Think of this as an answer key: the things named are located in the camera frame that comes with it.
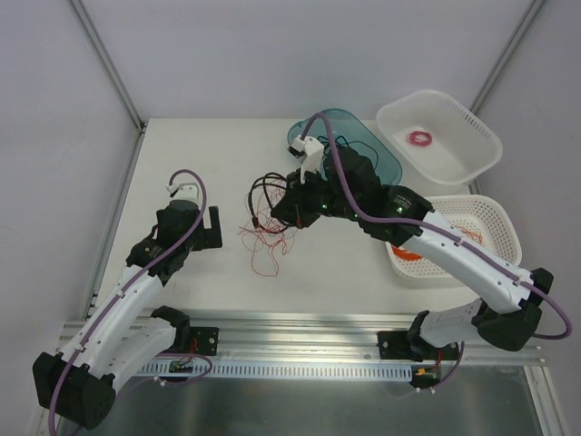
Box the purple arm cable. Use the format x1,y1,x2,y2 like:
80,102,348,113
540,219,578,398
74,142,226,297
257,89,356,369
299,112,573,395
47,169,213,436

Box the black cable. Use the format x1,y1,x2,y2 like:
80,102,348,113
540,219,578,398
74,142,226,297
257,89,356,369
247,171,296,235

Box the white slotted cable duct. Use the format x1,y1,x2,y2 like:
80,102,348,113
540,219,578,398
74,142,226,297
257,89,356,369
137,359,412,383

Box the aluminium mounting rail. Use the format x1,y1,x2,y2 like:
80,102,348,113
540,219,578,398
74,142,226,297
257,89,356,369
56,308,546,367

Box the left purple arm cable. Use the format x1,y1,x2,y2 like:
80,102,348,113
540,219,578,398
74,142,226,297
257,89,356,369
47,169,213,436

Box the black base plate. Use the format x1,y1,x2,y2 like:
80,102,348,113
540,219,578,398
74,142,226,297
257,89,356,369
167,326,220,356
377,330,459,362

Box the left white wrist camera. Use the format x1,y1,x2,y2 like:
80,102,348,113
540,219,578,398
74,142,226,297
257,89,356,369
166,182,201,205

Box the black cables in tray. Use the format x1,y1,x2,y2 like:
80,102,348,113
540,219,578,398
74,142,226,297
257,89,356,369
315,134,380,169

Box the teal transparent plastic tray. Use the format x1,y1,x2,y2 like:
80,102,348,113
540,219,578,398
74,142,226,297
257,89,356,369
287,108,402,185

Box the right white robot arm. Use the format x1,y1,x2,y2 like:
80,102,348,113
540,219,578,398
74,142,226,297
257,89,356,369
271,148,553,362

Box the thin pink red wire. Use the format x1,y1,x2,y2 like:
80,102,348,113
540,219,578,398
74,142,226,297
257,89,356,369
236,181,303,277

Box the white perforated plastic basket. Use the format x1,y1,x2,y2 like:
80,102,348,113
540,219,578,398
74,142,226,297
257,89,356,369
387,194,522,288

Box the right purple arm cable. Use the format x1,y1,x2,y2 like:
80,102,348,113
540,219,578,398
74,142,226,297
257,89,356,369
299,112,573,395

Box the orange wire coil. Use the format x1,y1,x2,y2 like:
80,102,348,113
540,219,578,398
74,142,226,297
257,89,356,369
390,244,426,263

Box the thin orange wire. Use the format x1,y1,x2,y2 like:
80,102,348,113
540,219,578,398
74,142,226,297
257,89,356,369
456,224,485,246

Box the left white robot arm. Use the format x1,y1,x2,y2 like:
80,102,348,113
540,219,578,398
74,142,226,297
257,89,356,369
33,200,222,434

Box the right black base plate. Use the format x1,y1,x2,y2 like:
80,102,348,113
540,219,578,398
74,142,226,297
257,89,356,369
377,330,459,362

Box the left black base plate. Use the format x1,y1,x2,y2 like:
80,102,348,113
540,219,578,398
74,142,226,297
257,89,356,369
167,326,220,356

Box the white solid plastic basket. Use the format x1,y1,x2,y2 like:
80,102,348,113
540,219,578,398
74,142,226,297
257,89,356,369
376,89,503,185

